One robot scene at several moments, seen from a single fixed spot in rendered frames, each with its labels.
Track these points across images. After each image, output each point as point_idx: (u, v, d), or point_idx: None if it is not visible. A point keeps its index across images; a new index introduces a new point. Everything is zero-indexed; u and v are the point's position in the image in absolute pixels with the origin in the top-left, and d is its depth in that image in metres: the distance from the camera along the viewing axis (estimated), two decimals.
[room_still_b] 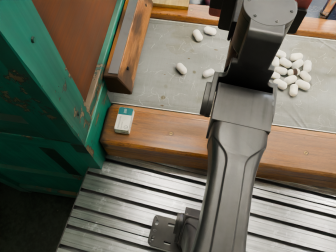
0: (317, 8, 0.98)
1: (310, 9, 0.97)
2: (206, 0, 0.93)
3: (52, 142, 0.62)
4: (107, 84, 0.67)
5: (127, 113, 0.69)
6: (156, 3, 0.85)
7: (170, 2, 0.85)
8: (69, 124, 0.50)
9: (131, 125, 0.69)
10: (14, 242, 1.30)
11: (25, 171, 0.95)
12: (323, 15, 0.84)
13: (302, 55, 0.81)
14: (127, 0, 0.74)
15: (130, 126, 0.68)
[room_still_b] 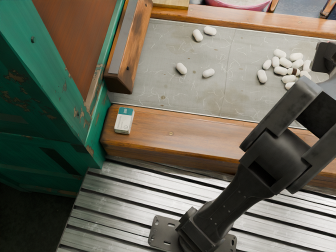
0: (317, 8, 0.98)
1: (310, 9, 0.97)
2: (206, 0, 0.93)
3: (52, 142, 0.62)
4: (107, 84, 0.67)
5: (127, 113, 0.69)
6: (156, 3, 0.85)
7: (170, 2, 0.85)
8: (69, 124, 0.50)
9: (131, 125, 0.69)
10: (14, 242, 1.30)
11: (25, 171, 0.95)
12: (323, 15, 0.84)
13: (302, 55, 0.81)
14: (127, 0, 0.74)
15: (130, 126, 0.68)
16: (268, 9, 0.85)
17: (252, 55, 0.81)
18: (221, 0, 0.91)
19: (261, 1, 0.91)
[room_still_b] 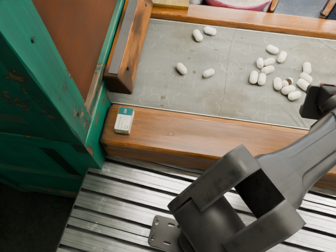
0: (317, 8, 0.98)
1: (310, 9, 0.97)
2: (206, 0, 0.93)
3: (52, 142, 0.62)
4: (107, 84, 0.67)
5: (127, 113, 0.69)
6: (156, 3, 0.85)
7: (170, 2, 0.85)
8: (69, 124, 0.50)
9: (131, 125, 0.69)
10: (14, 242, 1.30)
11: (25, 171, 0.95)
12: (323, 15, 0.84)
13: (302, 55, 0.81)
14: (127, 0, 0.74)
15: (130, 126, 0.68)
16: (268, 9, 0.85)
17: (252, 55, 0.81)
18: (221, 0, 0.91)
19: (261, 1, 0.91)
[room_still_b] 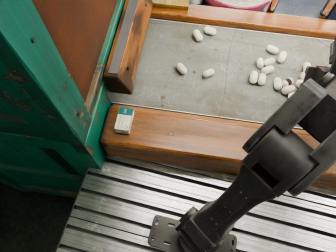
0: (317, 8, 0.98)
1: (310, 9, 0.97)
2: (206, 0, 0.93)
3: (52, 142, 0.62)
4: (107, 84, 0.67)
5: (127, 113, 0.69)
6: (156, 3, 0.85)
7: (170, 2, 0.85)
8: (69, 124, 0.50)
9: (131, 125, 0.69)
10: (14, 242, 1.30)
11: (25, 171, 0.95)
12: (323, 15, 0.84)
13: (302, 55, 0.81)
14: (127, 0, 0.74)
15: (130, 126, 0.68)
16: (268, 9, 0.85)
17: (252, 55, 0.81)
18: (221, 0, 0.91)
19: (261, 1, 0.91)
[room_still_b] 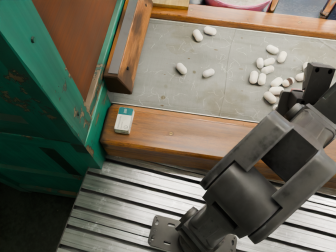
0: (317, 8, 0.98)
1: (310, 9, 0.97)
2: (206, 0, 0.93)
3: (52, 142, 0.62)
4: (107, 84, 0.67)
5: (127, 113, 0.69)
6: (156, 3, 0.85)
7: (170, 2, 0.85)
8: (69, 124, 0.50)
9: (131, 125, 0.69)
10: (14, 242, 1.30)
11: (25, 171, 0.95)
12: (323, 15, 0.84)
13: (302, 55, 0.81)
14: (127, 0, 0.74)
15: (130, 126, 0.68)
16: (268, 9, 0.85)
17: (252, 55, 0.81)
18: (221, 0, 0.91)
19: (261, 1, 0.91)
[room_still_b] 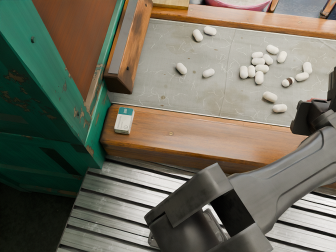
0: (317, 8, 0.98)
1: (310, 9, 0.97)
2: (206, 0, 0.93)
3: (52, 142, 0.62)
4: (107, 84, 0.67)
5: (127, 113, 0.69)
6: (156, 3, 0.85)
7: (170, 2, 0.85)
8: (69, 124, 0.50)
9: (131, 125, 0.69)
10: (14, 242, 1.30)
11: (25, 171, 0.95)
12: (323, 15, 0.84)
13: (302, 55, 0.81)
14: (127, 0, 0.74)
15: (130, 126, 0.68)
16: (268, 9, 0.85)
17: None
18: (221, 0, 0.91)
19: (261, 1, 0.91)
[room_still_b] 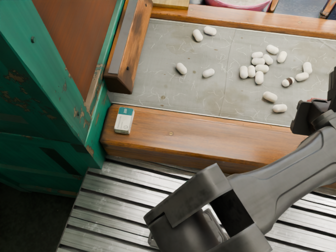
0: (317, 8, 0.98)
1: (310, 9, 0.97)
2: (206, 0, 0.93)
3: (52, 142, 0.62)
4: (107, 84, 0.67)
5: (127, 113, 0.69)
6: (156, 3, 0.85)
7: (170, 2, 0.85)
8: (69, 124, 0.50)
9: (131, 125, 0.69)
10: (14, 242, 1.30)
11: (25, 171, 0.95)
12: (323, 15, 0.84)
13: (302, 55, 0.81)
14: (127, 0, 0.74)
15: (130, 126, 0.68)
16: (268, 9, 0.85)
17: None
18: (221, 0, 0.91)
19: (261, 1, 0.91)
